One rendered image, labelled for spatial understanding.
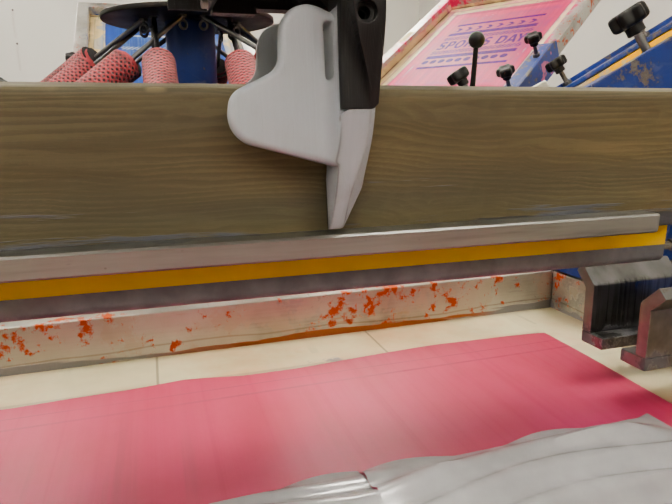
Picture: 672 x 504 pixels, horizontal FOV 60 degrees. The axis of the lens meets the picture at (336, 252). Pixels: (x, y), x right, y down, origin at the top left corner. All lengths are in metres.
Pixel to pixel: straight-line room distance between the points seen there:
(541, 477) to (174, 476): 0.18
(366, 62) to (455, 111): 0.07
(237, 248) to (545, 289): 0.37
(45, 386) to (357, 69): 0.30
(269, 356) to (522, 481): 0.21
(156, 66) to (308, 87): 0.68
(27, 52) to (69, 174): 4.23
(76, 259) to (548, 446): 0.24
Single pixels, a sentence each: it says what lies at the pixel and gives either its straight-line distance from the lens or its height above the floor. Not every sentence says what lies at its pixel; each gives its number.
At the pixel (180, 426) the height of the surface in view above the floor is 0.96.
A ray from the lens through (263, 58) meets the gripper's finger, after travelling 0.30.
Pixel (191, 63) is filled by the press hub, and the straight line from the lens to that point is 1.09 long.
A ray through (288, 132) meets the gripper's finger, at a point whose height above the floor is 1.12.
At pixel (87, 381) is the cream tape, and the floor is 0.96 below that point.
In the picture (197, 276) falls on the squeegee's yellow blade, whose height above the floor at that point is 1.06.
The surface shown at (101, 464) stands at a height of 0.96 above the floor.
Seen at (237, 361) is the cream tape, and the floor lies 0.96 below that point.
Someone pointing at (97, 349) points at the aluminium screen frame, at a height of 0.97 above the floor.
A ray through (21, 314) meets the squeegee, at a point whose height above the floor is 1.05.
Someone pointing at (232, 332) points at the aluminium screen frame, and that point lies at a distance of 0.46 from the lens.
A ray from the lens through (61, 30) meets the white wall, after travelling 4.48.
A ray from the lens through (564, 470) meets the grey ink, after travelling 0.32.
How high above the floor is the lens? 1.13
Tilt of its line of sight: 13 degrees down
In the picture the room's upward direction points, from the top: 1 degrees counter-clockwise
